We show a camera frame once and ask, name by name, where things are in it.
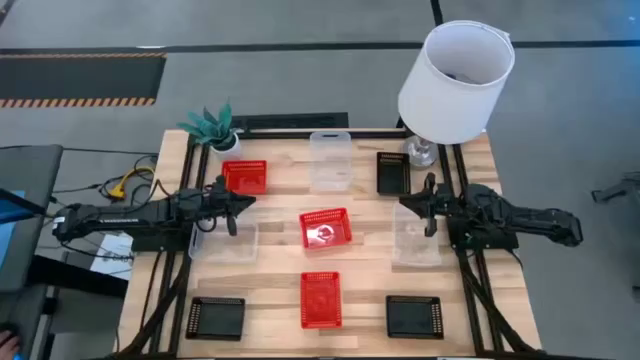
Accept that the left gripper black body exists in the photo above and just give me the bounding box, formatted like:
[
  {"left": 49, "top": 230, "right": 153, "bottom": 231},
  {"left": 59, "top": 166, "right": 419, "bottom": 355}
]
[{"left": 206, "top": 174, "right": 241, "bottom": 238}]

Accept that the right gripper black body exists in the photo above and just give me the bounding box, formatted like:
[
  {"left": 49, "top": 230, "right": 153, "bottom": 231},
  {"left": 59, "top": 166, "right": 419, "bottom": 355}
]
[{"left": 418, "top": 172, "right": 454, "bottom": 238}]

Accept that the red plastic basket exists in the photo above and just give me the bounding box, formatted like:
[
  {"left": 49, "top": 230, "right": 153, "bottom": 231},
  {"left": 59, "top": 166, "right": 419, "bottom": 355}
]
[
  {"left": 221, "top": 159, "right": 269, "bottom": 196},
  {"left": 299, "top": 271, "right": 344, "bottom": 330},
  {"left": 298, "top": 207, "right": 354, "bottom": 251}
]

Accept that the black plastic basket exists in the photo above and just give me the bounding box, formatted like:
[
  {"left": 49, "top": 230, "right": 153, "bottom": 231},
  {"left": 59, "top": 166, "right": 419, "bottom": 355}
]
[
  {"left": 185, "top": 296, "right": 247, "bottom": 342},
  {"left": 375, "top": 151, "right": 412, "bottom": 197},
  {"left": 384, "top": 294, "right": 445, "bottom": 341}
]

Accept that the clear plastic bin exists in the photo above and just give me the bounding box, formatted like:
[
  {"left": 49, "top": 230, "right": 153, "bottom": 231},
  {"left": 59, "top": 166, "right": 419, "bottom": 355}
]
[
  {"left": 308, "top": 130, "right": 354, "bottom": 195},
  {"left": 390, "top": 201, "right": 443, "bottom": 268},
  {"left": 187, "top": 212, "right": 260, "bottom": 265}
]

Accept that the silver glass lamp base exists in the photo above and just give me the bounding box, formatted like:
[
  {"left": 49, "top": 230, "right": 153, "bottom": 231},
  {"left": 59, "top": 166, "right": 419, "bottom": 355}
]
[{"left": 402, "top": 134, "right": 439, "bottom": 169}]

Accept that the white plant pot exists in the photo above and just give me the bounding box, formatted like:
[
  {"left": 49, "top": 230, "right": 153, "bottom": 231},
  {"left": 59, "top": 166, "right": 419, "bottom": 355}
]
[{"left": 209, "top": 133, "right": 245, "bottom": 162}]

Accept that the green artificial snake plant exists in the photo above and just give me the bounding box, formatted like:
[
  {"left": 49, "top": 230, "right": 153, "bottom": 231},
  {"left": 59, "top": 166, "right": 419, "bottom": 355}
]
[{"left": 176, "top": 101, "right": 242, "bottom": 147}]

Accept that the black perforated floor strip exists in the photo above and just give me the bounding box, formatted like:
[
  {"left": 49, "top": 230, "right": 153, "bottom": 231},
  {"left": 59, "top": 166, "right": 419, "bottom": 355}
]
[{"left": 230, "top": 111, "right": 350, "bottom": 131}]

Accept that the white lamp shade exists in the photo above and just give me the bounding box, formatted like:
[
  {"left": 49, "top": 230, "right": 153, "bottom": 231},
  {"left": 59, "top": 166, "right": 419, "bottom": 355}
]
[{"left": 397, "top": 19, "right": 516, "bottom": 146}]

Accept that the white printed paper sheet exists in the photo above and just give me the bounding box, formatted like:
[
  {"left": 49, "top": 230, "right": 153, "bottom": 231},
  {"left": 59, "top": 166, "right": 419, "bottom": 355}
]
[{"left": 89, "top": 232, "right": 136, "bottom": 281}]

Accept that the black tripod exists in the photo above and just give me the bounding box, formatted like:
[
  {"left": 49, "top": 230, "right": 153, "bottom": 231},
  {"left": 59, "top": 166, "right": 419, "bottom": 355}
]
[{"left": 591, "top": 171, "right": 640, "bottom": 205}]

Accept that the black hazard-striped floor mat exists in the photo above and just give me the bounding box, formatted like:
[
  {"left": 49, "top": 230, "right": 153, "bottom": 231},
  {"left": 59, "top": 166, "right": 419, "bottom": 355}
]
[{"left": 0, "top": 52, "right": 168, "bottom": 109}]

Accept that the grey desk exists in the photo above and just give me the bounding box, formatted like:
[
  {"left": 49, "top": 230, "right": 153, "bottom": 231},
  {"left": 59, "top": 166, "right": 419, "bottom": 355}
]
[{"left": 0, "top": 144, "right": 65, "bottom": 294}]

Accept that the blue screen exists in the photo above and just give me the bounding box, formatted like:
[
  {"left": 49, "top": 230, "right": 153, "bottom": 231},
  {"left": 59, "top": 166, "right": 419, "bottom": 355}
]
[{"left": 0, "top": 189, "right": 27, "bottom": 269}]

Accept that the person's hand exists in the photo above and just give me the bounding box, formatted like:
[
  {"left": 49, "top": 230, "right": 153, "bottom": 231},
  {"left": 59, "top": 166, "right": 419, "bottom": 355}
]
[{"left": 0, "top": 328, "right": 22, "bottom": 360}]

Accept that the black aluminium table frame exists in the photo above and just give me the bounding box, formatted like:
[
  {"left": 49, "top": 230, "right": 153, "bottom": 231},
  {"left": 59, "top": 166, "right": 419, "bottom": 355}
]
[{"left": 107, "top": 127, "right": 547, "bottom": 360}]

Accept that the yellow cable connector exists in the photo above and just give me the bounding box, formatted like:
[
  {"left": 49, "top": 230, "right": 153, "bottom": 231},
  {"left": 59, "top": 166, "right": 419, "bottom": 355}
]
[{"left": 108, "top": 165, "right": 156, "bottom": 200}]

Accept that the black floor cable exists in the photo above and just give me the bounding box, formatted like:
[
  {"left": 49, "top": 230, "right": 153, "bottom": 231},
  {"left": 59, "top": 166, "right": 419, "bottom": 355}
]
[{"left": 49, "top": 153, "right": 159, "bottom": 202}]

